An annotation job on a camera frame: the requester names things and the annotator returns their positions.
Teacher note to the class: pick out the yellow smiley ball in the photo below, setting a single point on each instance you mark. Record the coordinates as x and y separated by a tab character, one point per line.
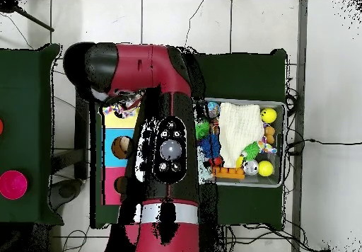
268	115

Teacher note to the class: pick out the clear mesh bin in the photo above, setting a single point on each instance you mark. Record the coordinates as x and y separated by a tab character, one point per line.
277	178

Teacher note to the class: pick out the silver can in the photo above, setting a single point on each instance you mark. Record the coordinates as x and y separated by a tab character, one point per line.
250	167

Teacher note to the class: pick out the green fuzzy toy with eyes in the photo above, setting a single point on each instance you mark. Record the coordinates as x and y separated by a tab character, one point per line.
202	129

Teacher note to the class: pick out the globe print ball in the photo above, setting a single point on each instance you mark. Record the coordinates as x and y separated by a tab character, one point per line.
212	109

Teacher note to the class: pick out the orange toy brick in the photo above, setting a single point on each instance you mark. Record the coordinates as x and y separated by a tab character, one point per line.
229	173

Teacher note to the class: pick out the side table with green cloth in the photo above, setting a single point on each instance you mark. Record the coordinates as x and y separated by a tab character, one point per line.
28	122

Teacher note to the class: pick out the plain yellow ball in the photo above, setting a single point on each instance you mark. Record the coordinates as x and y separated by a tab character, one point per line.
265	168

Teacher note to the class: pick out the orange plush toy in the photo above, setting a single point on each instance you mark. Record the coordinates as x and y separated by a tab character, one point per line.
269	133

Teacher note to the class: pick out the colourful polka dot cloth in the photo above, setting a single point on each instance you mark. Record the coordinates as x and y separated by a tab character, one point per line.
125	109

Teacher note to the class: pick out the black tripod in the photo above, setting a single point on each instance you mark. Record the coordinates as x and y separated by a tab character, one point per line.
8	6

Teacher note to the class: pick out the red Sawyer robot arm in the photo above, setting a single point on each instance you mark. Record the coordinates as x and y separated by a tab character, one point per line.
141	65

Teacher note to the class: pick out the wooden box with three holes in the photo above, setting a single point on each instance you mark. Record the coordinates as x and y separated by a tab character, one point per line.
110	136

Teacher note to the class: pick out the pink disc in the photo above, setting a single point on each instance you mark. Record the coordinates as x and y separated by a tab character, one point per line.
12	185

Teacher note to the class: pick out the small red ball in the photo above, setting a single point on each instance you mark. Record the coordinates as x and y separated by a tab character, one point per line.
216	161

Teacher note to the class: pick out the blue spiky ball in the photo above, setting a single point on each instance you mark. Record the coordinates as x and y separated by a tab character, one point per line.
211	146

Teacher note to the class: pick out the red disc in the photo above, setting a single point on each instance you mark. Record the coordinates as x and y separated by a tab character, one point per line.
1	127

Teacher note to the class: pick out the cream yellow cloth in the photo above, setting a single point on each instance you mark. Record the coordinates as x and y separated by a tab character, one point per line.
240	133

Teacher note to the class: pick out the green spiky ball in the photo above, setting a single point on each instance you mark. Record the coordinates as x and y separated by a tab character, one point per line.
251	150

